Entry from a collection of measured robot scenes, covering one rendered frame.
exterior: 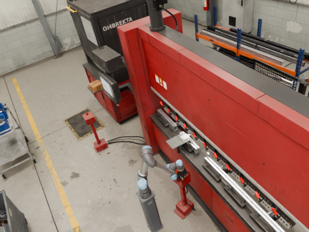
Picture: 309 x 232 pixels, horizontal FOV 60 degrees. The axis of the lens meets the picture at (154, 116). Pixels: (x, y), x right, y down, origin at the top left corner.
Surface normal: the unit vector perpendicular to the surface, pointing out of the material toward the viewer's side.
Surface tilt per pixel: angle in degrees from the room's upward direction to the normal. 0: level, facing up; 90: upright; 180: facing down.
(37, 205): 0
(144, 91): 90
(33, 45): 90
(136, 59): 90
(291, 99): 0
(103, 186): 0
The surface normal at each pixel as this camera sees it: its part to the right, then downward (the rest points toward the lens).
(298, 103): -0.15, -0.77
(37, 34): 0.53, 0.47
